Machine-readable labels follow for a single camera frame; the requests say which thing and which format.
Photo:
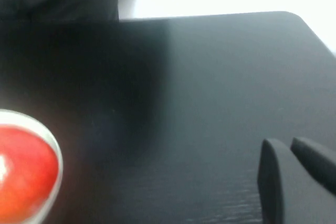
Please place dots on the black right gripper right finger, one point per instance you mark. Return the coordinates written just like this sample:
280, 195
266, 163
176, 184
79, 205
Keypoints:
317, 161

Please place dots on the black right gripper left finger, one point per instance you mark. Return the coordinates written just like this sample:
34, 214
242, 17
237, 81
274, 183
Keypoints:
283, 195

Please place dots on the red plastic apple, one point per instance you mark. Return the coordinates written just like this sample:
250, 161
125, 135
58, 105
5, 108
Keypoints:
23, 169

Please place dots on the white round plate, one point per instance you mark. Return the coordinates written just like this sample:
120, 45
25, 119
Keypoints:
26, 119

